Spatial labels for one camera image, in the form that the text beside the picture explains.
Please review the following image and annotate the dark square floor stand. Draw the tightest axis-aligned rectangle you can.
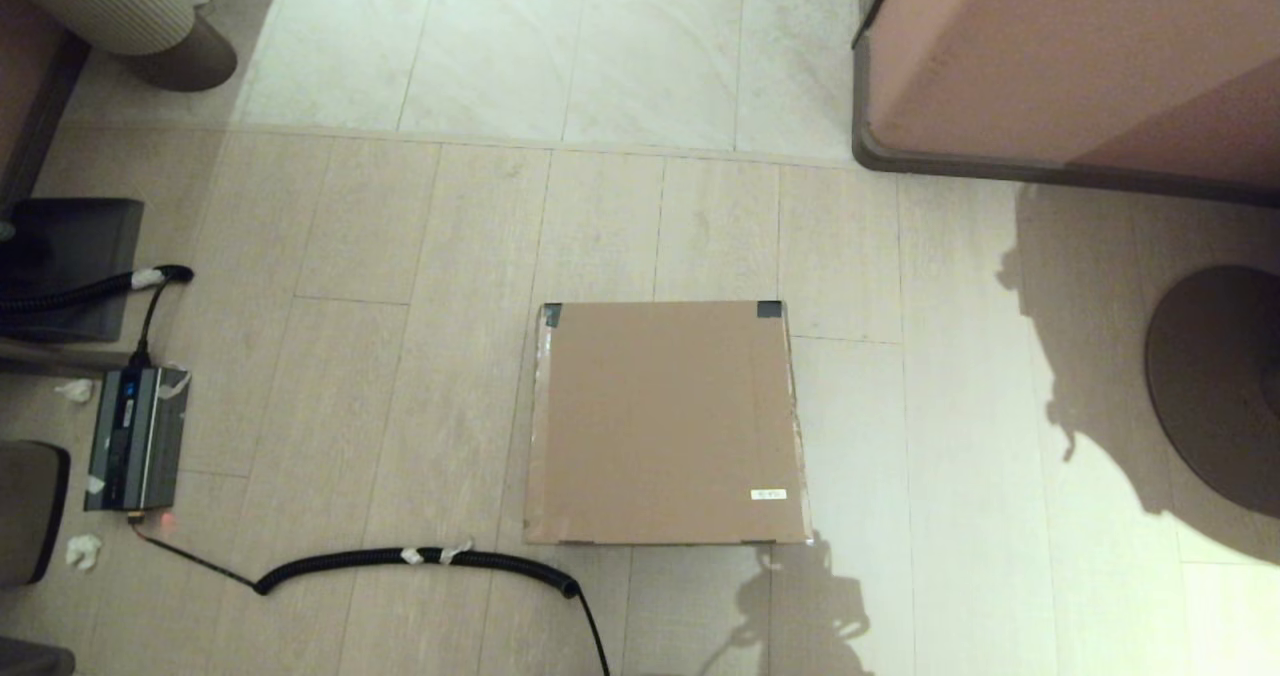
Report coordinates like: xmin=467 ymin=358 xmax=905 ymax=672
xmin=0 ymin=198 xmax=144 ymax=344

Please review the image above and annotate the grey black power supply box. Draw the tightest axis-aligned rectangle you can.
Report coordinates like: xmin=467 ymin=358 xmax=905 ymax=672
xmin=84 ymin=366 xmax=191 ymax=513

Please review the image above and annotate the black corrugated cable white tape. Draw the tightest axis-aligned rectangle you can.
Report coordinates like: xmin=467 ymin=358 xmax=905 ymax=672
xmin=0 ymin=265 xmax=195 ymax=369

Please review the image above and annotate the long black coiled floor cable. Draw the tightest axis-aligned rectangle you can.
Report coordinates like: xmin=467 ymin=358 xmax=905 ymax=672
xmin=128 ymin=516 xmax=613 ymax=676

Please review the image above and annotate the dark grey floor object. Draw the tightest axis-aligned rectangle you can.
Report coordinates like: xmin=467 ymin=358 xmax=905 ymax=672
xmin=0 ymin=638 xmax=76 ymax=676

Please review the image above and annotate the brown round floor base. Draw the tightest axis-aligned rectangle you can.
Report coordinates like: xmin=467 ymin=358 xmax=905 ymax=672
xmin=1145 ymin=265 xmax=1280 ymax=519

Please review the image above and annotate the dark rounded seat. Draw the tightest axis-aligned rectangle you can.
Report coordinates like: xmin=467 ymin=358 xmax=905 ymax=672
xmin=0 ymin=441 xmax=71 ymax=587

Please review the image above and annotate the brown cardboard shoe box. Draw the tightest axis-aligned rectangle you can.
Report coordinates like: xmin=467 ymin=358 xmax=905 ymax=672
xmin=522 ymin=301 xmax=813 ymax=547

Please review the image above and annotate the brown wooden furniture side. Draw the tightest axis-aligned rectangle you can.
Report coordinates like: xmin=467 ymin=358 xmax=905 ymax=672
xmin=0 ymin=0 xmax=91 ymax=217

